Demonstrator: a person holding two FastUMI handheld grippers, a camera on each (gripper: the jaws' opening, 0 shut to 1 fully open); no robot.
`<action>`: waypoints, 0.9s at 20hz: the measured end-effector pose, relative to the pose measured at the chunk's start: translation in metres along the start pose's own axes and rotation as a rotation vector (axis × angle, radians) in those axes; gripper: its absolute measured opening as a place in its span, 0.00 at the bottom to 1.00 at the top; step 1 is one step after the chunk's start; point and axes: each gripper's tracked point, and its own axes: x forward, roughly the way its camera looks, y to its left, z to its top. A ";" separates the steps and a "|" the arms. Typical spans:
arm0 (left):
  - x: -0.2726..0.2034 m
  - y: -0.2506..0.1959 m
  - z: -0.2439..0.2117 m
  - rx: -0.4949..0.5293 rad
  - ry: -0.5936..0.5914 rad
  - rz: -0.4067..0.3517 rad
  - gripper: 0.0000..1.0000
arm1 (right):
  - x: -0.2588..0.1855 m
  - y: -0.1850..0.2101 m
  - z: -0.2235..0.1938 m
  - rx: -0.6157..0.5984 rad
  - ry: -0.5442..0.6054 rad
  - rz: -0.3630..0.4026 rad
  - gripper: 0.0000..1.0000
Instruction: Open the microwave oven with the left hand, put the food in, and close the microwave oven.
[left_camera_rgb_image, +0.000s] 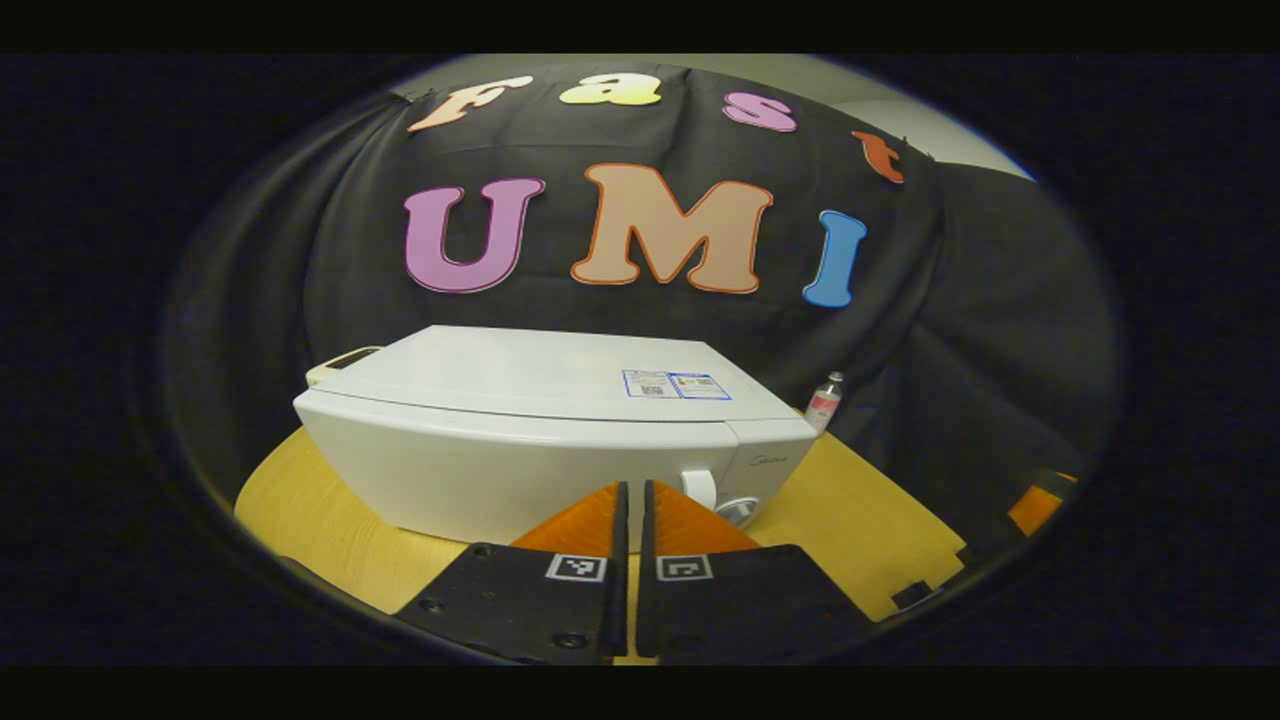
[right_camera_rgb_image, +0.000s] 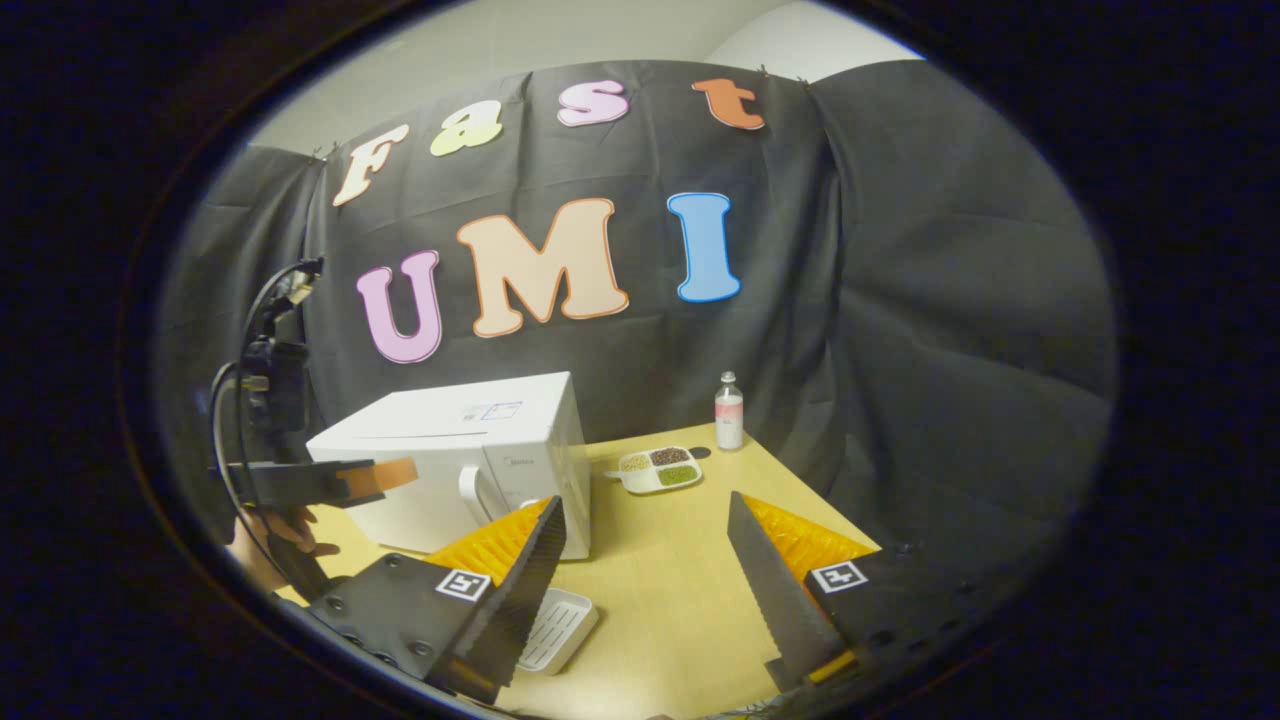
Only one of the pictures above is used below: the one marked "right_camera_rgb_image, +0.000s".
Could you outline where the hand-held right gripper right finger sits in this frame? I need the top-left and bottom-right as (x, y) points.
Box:
(727, 490), (1001, 693)

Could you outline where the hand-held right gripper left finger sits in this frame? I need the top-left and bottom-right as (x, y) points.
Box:
(305, 495), (568, 704)

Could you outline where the white microwave oven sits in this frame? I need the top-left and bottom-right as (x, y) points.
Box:
(306, 372), (593, 561)

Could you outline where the white rectangular tray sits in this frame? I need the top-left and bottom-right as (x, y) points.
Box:
(515, 588), (601, 676)

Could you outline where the white divided dish of grains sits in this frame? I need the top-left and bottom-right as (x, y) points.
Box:
(605, 446), (705, 496)

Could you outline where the small clear pink-label bottle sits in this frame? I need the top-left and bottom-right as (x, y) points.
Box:
(714, 372), (746, 452)

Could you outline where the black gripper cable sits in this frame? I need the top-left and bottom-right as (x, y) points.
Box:
(207, 258), (326, 561)

